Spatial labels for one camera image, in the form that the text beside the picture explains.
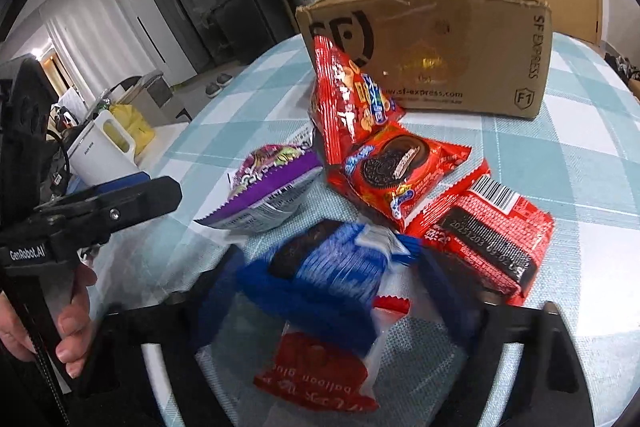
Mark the white electric kettle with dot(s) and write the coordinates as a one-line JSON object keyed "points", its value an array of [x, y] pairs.
{"points": [[100, 157]]}

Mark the blue cookie packet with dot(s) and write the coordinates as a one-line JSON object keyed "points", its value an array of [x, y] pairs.
{"points": [[325, 277]]}

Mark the purple grape candy bag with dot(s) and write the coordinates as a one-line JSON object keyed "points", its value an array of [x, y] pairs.
{"points": [[265, 187]]}

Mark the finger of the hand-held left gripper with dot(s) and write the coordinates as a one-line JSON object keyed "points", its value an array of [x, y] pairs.
{"points": [[116, 207]]}

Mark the red cookie packet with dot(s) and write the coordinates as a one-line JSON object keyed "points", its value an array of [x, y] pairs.
{"points": [[380, 167]]}

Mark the grey slipper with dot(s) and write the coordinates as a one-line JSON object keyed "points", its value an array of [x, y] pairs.
{"points": [[224, 80], [213, 90]]}

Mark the white red snack bag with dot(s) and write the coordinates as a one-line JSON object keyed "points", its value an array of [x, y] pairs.
{"points": [[310, 372]]}

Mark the yellow plastic bag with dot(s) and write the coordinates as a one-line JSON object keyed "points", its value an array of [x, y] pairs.
{"points": [[135, 127]]}

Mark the heap of black shoes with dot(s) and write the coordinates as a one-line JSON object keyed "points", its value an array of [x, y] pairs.
{"points": [[625, 72]]}

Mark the white curtain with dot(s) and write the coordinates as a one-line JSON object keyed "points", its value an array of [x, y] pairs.
{"points": [[90, 42]]}

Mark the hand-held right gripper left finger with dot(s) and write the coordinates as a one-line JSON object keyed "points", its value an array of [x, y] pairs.
{"points": [[220, 297]]}

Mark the red triangular chip bag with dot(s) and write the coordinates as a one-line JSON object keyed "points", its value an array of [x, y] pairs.
{"points": [[340, 107]]}

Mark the person's left hand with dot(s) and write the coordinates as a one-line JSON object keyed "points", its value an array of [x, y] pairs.
{"points": [[75, 322]]}

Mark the grey bin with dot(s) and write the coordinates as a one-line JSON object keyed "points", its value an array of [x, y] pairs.
{"points": [[150, 97]]}

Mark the brown cardboard box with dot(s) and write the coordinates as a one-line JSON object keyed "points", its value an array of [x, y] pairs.
{"points": [[450, 57]]}

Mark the red wafer packet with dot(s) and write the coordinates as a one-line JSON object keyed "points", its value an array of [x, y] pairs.
{"points": [[480, 232]]}

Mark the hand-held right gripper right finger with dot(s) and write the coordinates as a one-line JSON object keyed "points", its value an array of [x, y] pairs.
{"points": [[445, 287]]}

